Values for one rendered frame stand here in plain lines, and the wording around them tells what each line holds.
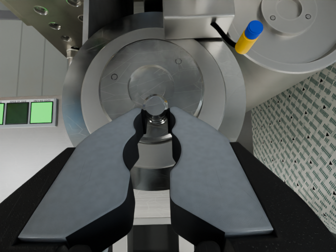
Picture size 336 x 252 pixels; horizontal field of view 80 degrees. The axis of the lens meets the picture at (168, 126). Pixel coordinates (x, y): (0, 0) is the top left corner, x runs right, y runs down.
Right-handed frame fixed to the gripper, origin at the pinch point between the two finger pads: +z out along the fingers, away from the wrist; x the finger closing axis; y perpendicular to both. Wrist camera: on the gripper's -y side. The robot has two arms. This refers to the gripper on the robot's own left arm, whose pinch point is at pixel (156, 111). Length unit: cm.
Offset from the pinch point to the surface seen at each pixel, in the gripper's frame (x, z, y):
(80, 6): -14.5, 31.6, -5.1
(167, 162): 0.5, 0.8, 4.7
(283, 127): 17.2, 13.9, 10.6
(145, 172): -1.2, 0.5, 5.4
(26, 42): -121, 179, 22
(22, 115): -35, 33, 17
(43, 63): -106, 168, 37
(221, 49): 5.2, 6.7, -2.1
